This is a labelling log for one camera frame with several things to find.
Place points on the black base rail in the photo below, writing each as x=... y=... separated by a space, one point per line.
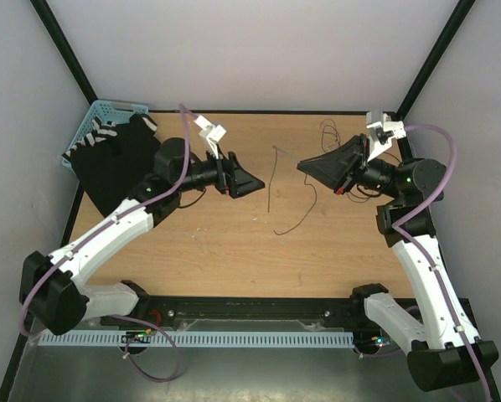
x=336 y=312

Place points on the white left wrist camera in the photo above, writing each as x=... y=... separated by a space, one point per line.
x=211 y=134

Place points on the black striped cloth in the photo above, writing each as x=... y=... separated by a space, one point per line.
x=113 y=158

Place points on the black frame post right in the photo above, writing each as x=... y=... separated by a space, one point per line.
x=438 y=49

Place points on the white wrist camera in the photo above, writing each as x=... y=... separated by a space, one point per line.
x=211 y=134
x=382 y=132

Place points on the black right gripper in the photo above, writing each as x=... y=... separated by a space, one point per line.
x=332 y=167

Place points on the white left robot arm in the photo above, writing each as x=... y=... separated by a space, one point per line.
x=54 y=288

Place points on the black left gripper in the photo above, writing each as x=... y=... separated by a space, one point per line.
x=245 y=182

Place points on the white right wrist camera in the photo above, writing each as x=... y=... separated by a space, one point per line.
x=382 y=132

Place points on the black frame post left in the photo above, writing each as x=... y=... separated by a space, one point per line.
x=62 y=44

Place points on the blue plastic basket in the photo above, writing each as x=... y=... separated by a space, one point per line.
x=106 y=110

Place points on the black frame post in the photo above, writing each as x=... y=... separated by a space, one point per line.
x=62 y=44
x=438 y=49

